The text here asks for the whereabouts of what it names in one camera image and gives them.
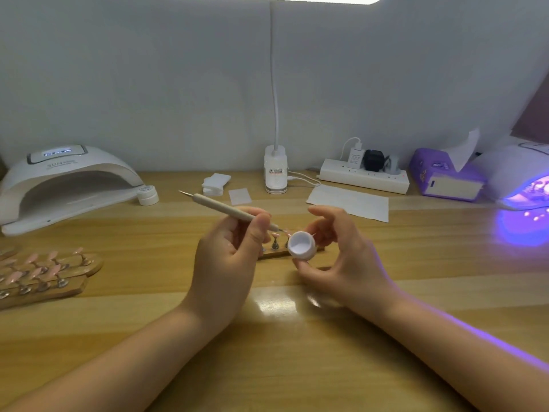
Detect small closed white jar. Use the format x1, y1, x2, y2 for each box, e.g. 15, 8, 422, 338
137, 185, 160, 207

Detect white power strip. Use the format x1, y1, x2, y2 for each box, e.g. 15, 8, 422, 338
319, 159, 411, 195

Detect person's left hand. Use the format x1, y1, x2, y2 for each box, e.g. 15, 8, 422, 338
184, 207, 274, 335

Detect white tissue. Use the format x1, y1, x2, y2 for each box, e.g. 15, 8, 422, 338
446, 128, 482, 172

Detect person's right hand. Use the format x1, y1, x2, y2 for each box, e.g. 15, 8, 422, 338
292, 205, 400, 321

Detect wooden nail holder strip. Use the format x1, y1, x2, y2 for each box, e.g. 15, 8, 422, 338
257, 231, 325, 259

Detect stack of white cotton pads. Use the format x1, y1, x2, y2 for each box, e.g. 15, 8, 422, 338
202, 173, 233, 197

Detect purple tissue box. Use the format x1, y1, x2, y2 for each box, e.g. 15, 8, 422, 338
409, 148, 486, 203

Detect white paper sheet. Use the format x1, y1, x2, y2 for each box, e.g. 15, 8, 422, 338
306, 184, 389, 223

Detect brown wooden board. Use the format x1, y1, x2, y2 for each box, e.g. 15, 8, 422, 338
513, 73, 549, 144

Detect grey dotting pen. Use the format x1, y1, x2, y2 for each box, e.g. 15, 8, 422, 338
178, 190, 291, 237

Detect person's left forearm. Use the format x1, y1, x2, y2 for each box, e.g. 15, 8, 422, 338
4, 303, 228, 412

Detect white desk lamp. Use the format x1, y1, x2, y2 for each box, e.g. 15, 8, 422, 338
210, 0, 387, 194

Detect white nail lamp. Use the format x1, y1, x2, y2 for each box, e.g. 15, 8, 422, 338
480, 140, 549, 211
0, 145, 145, 237

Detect white gel jar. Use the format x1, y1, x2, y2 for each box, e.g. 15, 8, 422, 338
287, 231, 317, 261

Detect wooden stands with pink nails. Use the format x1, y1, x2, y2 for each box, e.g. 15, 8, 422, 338
0, 247, 104, 311

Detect black plug adapter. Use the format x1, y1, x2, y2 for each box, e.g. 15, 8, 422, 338
363, 149, 386, 172

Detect person's right forearm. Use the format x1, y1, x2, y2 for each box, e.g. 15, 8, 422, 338
371, 287, 549, 412

